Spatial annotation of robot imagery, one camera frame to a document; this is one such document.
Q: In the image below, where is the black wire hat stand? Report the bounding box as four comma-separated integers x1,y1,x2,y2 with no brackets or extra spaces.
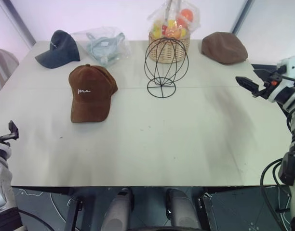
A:
144,37,189,98

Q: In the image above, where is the grey rounded robot leg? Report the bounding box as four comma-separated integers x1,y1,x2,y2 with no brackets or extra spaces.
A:
101,187,134,231
165,188,201,231

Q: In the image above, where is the brown cap with white script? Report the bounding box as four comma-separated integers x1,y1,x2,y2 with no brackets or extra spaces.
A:
68,64,119,124

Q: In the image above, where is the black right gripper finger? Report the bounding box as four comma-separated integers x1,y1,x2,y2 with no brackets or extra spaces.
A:
235,76,262,97
251,68,272,79

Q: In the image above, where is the light blue cap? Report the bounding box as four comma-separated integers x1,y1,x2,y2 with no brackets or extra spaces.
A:
72,26,132,68

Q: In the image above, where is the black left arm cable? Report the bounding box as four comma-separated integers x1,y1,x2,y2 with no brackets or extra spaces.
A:
17,208,67,231

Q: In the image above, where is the wicker basket of wrapped fruit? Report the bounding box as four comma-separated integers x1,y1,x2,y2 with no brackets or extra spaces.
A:
147,0,201,64

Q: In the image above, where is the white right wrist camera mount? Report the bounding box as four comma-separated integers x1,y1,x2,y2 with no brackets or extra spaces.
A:
277,55,295,78

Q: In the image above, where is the black table leg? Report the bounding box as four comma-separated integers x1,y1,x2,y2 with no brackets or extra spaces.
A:
197,191,222,231
64,196,84,231

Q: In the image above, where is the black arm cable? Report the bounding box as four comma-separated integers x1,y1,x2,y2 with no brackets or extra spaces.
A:
17,208,67,231
259,157,294,214

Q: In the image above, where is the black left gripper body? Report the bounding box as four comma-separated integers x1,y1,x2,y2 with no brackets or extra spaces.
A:
0,120,19,143

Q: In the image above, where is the dark grey baseball cap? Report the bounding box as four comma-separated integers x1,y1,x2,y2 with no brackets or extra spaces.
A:
35,30,80,70

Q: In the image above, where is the brown flat cap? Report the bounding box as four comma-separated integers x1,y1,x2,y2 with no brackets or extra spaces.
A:
201,31,249,66

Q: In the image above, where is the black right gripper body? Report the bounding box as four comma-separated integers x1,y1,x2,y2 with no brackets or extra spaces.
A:
257,71,284,99

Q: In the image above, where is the pinkish grey chair back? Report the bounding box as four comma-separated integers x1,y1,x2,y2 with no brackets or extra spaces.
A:
0,48,20,99

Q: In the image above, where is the grey wall post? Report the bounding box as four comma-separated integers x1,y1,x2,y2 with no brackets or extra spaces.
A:
0,0,37,51
230,0,256,35

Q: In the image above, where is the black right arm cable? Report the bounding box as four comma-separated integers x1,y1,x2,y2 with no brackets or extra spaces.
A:
259,157,294,214

